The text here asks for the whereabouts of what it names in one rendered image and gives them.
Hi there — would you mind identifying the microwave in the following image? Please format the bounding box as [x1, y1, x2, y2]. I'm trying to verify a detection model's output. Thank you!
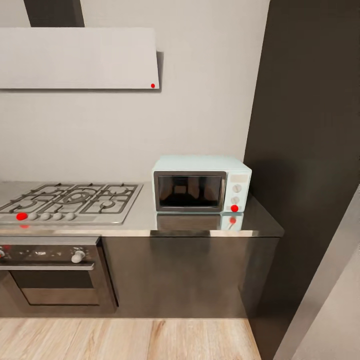
[151, 154, 252, 213]

